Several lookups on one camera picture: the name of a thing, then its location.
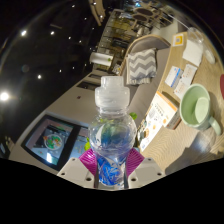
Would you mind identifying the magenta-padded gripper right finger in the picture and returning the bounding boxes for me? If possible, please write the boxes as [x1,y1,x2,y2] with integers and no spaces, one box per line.
[125,148,167,190]

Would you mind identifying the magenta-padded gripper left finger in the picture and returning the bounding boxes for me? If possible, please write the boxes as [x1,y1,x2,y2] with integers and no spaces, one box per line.
[57,148,99,189]

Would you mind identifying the clear water bottle blue label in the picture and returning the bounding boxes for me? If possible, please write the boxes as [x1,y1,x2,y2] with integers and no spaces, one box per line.
[88,75,138,189]

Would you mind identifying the window with printed posters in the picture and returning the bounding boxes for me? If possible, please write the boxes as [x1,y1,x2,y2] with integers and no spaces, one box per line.
[21,114,81,171]

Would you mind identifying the printed menu sheet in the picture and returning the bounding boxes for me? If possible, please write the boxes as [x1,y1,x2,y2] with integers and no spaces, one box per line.
[138,90,181,153]

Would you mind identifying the grey curved bench sofa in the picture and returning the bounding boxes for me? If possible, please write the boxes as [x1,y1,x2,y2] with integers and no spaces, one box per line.
[119,34,173,128]

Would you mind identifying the pale green mug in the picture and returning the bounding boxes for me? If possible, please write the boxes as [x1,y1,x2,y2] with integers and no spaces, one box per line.
[179,83,223,137]

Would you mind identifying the blue and white card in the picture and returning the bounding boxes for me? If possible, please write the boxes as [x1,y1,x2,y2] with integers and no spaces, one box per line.
[164,65,184,89]

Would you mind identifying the white printed card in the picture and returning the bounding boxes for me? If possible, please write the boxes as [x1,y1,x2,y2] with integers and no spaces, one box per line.
[173,63,199,99]

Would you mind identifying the ceiling lights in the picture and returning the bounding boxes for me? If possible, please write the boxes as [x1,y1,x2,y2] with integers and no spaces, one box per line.
[0,28,88,103]

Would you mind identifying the grey white chevron pillow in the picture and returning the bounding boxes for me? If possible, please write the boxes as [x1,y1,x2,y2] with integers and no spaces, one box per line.
[125,48,158,86]

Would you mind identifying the white round column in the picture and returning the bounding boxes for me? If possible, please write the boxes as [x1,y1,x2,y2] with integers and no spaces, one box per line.
[89,51,114,68]

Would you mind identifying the flat round red coaster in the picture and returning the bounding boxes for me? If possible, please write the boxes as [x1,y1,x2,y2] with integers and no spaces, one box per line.
[219,73,224,101]

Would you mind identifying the white napkin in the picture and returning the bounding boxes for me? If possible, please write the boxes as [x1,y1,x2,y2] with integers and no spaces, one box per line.
[182,39,204,68]

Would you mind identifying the yellow table sign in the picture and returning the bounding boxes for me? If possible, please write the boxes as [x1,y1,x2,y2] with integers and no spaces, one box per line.
[171,32,186,48]

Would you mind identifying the clear plastic cup with straw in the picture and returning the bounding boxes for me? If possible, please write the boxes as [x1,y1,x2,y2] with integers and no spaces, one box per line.
[187,26,217,65]

